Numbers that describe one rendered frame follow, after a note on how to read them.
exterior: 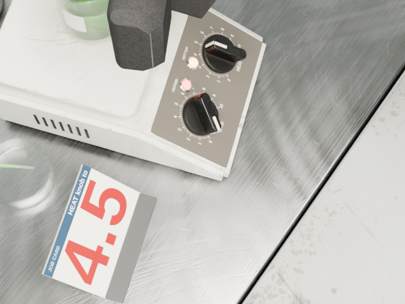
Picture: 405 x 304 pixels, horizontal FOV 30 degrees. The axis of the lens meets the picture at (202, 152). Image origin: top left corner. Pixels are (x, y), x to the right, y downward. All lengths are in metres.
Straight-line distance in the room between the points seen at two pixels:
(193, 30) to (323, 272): 0.22
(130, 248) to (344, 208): 0.18
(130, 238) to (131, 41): 0.27
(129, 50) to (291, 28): 0.32
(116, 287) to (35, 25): 0.21
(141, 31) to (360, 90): 0.34
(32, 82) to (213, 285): 0.21
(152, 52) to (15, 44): 0.22
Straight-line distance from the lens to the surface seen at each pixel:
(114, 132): 0.58
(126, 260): 0.62
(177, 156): 0.59
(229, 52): 0.61
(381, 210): 0.65
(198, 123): 0.59
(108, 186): 0.61
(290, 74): 0.67
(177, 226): 0.62
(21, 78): 0.58
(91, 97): 0.57
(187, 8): 0.48
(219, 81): 0.62
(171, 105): 0.59
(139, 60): 0.40
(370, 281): 0.63
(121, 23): 0.37
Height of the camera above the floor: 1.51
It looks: 72 degrees down
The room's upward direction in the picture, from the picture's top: 6 degrees clockwise
